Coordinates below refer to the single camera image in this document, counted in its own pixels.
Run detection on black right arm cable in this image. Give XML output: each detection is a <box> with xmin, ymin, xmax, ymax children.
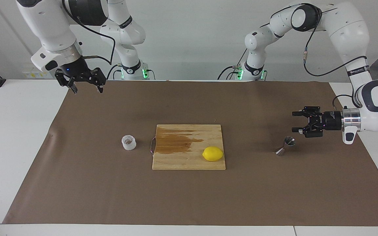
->
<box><xmin>63</xmin><ymin>0</ymin><xmax>116</xmax><ymax>65</ymax></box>

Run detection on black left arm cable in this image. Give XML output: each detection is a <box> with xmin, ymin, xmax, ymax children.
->
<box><xmin>269</xmin><ymin>3</ymin><xmax>370</xmax><ymax>109</ymax></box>

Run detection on small clear plastic cup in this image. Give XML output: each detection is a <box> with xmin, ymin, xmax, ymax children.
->
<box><xmin>121</xmin><ymin>134</ymin><xmax>137</xmax><ymax>151</ymax></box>

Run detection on wooden cutting board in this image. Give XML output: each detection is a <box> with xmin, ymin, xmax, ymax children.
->
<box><xmin>150</xmin><ymin>124</ymin><xmax>226</xmax><ymax>170</ymax></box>

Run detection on white box with yellow labels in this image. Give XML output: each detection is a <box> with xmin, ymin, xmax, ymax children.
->
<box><xmin>23</xmin><ymin>67</ymin><xmax>47</xmax><ymax>79</ymax></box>

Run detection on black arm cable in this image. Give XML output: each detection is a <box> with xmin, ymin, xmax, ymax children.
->
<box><xmin>269</xmin><ymin>3</ymin><xmax>370</xmax><ymax>109</ymax></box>
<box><xmin>63</xmin><ymin>0</ymin><xmax>116</xmax><ymax>65</ymax></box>

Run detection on yellow lemon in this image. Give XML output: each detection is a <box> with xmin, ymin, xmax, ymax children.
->
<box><xmin>202</xmin><ymin>147</ymin><xmax>224</xmax><ymax>162</ymax></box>

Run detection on brown table mat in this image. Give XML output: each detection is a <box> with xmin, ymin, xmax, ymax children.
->
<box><xmin>3</xmin><ymin>80</ymin><xmax>378</xmax><ymax>226</ymax></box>

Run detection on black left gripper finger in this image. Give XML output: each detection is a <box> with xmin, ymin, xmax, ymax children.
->
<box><xmin>292</xmin><ymin>106</ymin><xmax>321</xmax><ymax>119</ymax></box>
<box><xmin>292</xmin><ymin>123</ymin><xmax>323</xmax><ymax>138</ymax></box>

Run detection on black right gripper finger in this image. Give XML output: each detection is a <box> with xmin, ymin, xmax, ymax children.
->
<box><xmin>55</xmin><ymin>69</ymin><xmax>79</xmax><ymax>95</ymax></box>
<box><xmin>89</xmin><ymin>68</ymin><xmax>107</xmax><ymax>94</ymax></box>

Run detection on steel jigger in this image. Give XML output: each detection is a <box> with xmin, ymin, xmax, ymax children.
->
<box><xmin>275</xmin><ymin>136</ymin><xmax>296</xmax><ymax>156</ymax></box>

